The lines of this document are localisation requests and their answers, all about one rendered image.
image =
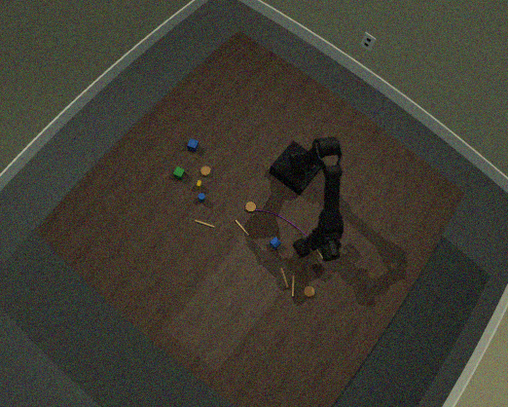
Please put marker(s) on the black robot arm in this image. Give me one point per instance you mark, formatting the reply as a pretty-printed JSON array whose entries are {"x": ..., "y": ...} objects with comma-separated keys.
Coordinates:
[{"x": 330, "y": 220}]

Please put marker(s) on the green cube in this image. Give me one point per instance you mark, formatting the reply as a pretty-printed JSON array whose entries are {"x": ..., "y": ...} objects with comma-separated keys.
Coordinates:
[{"x": 179, "y": 173}]

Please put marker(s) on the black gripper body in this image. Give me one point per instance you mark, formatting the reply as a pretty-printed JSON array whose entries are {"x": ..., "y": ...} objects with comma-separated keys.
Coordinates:
[{"x": 301, "y": 246}]

